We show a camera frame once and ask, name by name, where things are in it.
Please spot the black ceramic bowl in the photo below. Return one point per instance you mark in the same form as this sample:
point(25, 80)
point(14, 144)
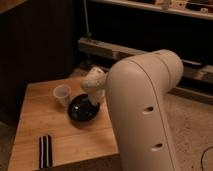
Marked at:
point(81, 109)

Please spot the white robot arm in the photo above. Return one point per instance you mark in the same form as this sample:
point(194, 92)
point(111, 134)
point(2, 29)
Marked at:
point(134, 89)

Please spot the translucent plastic cup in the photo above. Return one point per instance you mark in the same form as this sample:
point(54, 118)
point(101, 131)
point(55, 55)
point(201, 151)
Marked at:
point(62, 94)

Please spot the vertical metal pole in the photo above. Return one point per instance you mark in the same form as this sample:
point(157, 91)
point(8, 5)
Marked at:
point(88, 33)

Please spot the wooden folding table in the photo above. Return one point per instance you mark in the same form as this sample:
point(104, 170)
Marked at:
point(85, 147)

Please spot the long wooden beam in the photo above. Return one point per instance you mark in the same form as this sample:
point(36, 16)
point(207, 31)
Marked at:
point(192, 70)

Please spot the wooden shelf with items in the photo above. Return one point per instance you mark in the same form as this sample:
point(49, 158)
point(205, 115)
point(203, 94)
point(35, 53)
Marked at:
point(165, 8)

